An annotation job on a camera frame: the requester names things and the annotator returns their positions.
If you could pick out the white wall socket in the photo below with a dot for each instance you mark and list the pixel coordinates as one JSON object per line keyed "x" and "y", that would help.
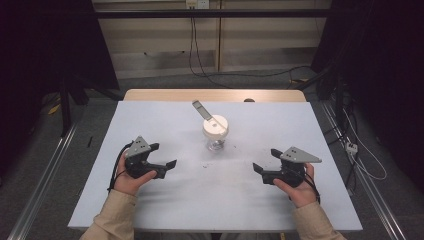
{"x": 197, "y": 3}

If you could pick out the yellow tape strip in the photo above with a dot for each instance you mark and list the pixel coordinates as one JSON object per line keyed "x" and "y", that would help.
{"x": 54, "y": 109}

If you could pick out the person's left hand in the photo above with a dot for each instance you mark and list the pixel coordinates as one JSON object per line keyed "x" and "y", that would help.
{"x": 128, "y": 185}

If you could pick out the black horizontal bar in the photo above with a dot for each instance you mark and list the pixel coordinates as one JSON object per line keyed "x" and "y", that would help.
{"x": 213, "y": 13}

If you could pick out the black curtain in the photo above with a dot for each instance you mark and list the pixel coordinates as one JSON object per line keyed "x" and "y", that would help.
{"x": 383, "y": 66}
{"x": 40, "y": 50}

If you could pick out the wooden table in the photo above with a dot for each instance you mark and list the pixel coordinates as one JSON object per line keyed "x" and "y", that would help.
{"x": 213, "y": 95}

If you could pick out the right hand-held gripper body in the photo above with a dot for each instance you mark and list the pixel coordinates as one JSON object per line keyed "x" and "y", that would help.
{"x": 293, "y": 171}

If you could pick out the white table board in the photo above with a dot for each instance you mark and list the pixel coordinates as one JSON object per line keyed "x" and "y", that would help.
{"x": 233, "y": 193}

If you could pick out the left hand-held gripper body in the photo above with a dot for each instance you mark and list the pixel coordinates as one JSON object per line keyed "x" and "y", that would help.
{"x": 140, "y": 150}

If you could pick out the aluminium floor rail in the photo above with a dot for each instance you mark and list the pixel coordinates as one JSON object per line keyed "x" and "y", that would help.
{"x": 36, "y": 193}
{"x": 376, "y": 196}

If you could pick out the clear jar with white lid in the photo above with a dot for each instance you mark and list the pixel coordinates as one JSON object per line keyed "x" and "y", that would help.
{"x": 215, "y": 128}

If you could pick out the person's right hand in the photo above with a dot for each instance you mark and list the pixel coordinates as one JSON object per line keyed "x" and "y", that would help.
{"x": 301, "y": 195}

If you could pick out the black metal stand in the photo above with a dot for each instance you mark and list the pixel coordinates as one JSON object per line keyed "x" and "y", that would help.
{"x": 65, "y": 106}

